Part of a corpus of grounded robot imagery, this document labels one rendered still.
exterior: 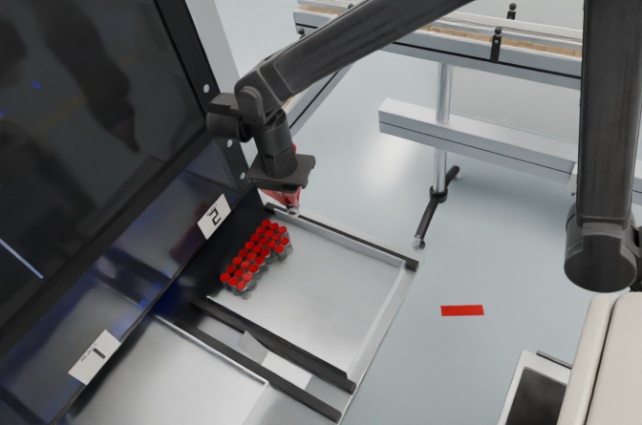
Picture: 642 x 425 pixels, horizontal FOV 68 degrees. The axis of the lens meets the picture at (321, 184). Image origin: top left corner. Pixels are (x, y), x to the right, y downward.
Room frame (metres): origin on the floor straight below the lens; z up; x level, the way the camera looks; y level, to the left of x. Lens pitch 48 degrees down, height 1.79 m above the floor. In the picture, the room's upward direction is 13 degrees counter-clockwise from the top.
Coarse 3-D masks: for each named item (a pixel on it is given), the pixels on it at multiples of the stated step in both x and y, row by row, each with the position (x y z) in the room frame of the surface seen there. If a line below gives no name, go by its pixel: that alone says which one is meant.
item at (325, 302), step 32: (288, 224) 0.71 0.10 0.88; (288, 256) 0.62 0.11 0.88; (320, 256) 0.60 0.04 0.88; (352, 256) 0.59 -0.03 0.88; (384, 256) 0.55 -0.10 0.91; (224, 288) 0.58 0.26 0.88; (288, 288) 0.54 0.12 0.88; (320, 288) 0.52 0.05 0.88; (352, 288) 0.51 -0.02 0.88; (384, 288) 0.49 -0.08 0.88; (256, 320) 0.48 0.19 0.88; (288, 320) 0.47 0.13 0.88; (320, 320) 0.45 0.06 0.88; (352, 320) 0.44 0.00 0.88; (320, 352) 0.39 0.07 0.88; (352, 352) 0.37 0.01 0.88
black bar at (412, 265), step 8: (272, 208) 0.76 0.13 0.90; (280, 208) 0.75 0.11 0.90; (304, 216) 0.71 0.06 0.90; (320, 224) 0.68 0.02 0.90; (336, 232) 0.65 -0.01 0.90; (344, 232) 0.64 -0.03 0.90; (360, 240) 0.61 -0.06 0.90; (376, 248) 0.58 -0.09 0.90; (384, 248) 0.58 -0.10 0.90; (400, 256) 0.55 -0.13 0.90; (408, 264) 0.53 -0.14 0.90; (416, 264) 0.52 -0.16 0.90
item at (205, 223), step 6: (222, 198) 0.70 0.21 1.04; (216, 204) 0.68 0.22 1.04; (222, 204) 0.69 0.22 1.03; (210, 210) 0.67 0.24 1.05; (222, 210) 0.69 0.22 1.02; (228, 210) 0.70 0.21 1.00; (204, 216) 0.65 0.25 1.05; (210, 216) 0.66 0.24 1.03; (222, 216) 0.68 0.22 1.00; (204, 222) 0.65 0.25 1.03; (210, 222) 0.66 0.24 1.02; (204, 228) 0.64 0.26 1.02; (210, 228) 0.65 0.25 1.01; (204, 234) 0.64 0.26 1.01; (210, 234) 0.65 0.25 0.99
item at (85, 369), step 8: (104, 336) 0.44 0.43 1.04; (112, 336) 0.44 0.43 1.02; (96, 344) 0.42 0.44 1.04; (104, 344) 0.43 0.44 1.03; (112, 344) 0.43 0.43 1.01; (88, 352) 0.41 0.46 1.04; (104, 352) 0.42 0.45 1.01; (112, 352) 0.43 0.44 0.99; (80, 360) 0.40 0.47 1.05; (88, 360) 0.40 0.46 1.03; (96, 360) 0.41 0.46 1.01; (104, 360) 0.41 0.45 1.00; (72, 368) 0.38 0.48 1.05; (80, 368) 0.39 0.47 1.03; (88, 368) 0.39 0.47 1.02; (96, 368) 0.40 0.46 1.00; (80, 376) 0.38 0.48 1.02; (88, 376) 0.39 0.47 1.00
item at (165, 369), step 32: (160, 320) 0.52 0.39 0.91; (128, 352) 0.48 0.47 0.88; (160, 352) 0.46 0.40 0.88; (192, 352) 0.45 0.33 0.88; (96, 384) 0.42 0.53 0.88; (128, 384) 0.41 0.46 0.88; (160, 384) 0.40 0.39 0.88; (192, 384) 0.38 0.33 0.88; (224, 384) 0.37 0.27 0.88; (256, 384) 0.35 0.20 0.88; (64, 416) 0.37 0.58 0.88; (96, 416) 0.36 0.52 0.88; (128, 416) 0.35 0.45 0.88; (160, 416) 0.33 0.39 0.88; (192, 416) 0.32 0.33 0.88; (224, 416) 0.31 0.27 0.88
